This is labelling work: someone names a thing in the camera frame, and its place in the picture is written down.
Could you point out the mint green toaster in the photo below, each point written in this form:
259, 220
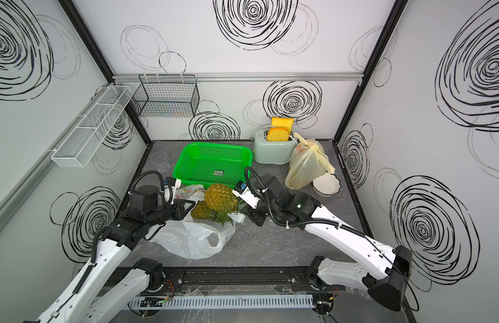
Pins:
272, 152

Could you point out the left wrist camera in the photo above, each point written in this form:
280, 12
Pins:
170, 192

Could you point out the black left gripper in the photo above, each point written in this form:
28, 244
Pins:
181, 211

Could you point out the yellowish fruit print plastic bag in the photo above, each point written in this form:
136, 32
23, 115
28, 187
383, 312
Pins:
307, 163

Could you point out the toast slice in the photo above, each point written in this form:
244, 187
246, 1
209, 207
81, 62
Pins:
278, 134
285, 123

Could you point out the front toast slice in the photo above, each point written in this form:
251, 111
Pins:
278, 134

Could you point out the clear plastic cup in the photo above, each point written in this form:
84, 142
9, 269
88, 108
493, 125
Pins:
161, 162

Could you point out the green pineapple front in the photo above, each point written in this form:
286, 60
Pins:
204, 212

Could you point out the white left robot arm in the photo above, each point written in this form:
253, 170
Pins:
149, 207

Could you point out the green pineapple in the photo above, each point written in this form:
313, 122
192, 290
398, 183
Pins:
204, 212
220, 198

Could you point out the white mesh wall shelf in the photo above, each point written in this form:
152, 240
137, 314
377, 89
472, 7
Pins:
105, 123

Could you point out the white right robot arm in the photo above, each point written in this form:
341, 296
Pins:
377, 268

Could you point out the back toast slice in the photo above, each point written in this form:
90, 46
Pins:
285, 123

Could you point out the green plastic basket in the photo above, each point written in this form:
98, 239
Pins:
198, 161

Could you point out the white scalloped plate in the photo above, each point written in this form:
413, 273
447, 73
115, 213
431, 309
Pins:
326, 185

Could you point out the black wire wall basket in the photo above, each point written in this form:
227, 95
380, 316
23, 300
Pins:
166, 96

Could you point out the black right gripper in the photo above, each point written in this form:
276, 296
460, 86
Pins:
257, 219

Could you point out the grey slotted cable duct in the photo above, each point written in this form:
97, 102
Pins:
142, 304

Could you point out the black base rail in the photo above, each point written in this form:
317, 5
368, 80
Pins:
297, 279

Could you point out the white bunny print plastic bag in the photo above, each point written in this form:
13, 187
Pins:
194, 238

